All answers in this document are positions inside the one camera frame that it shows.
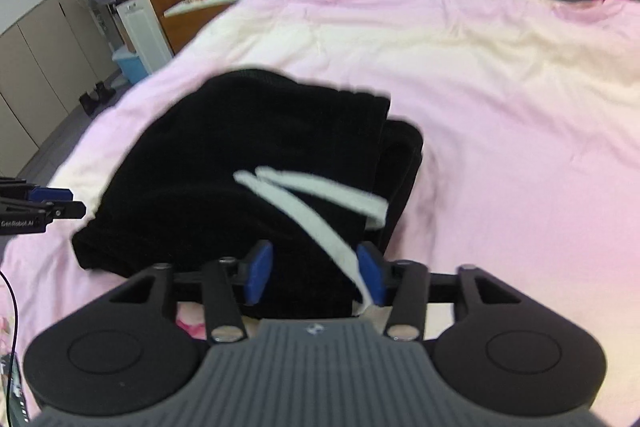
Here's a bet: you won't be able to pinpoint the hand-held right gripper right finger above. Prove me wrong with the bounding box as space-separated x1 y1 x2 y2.
357 242 523 342

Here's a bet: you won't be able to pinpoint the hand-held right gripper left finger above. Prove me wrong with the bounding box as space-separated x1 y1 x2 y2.
107 240 273 344

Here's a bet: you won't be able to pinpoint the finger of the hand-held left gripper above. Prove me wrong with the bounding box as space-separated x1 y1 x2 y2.
0 178 75 204
0 201 87 221

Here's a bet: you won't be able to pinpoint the black pants with drawstring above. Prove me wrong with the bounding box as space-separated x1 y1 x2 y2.
71 67 426 320

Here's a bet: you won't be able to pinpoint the pair of black shoes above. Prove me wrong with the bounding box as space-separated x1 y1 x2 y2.
79 80 117 115

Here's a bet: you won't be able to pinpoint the beige wardrobe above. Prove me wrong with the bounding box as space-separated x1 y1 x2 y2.
0 0 121 178

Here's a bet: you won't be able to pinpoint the blue bin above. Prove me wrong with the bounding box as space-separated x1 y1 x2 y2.
111 44 151 85

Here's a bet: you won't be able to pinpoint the white cabinet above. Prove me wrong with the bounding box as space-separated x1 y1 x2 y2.
116 0 174 75

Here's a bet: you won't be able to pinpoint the wooden desk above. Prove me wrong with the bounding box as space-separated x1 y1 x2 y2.
147 0 251 55

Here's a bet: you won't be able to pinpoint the pink and cream blanket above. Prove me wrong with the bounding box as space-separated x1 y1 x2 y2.
0 0 640 427

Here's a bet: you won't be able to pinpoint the black cable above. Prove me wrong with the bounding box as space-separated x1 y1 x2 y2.
0 269 21 358

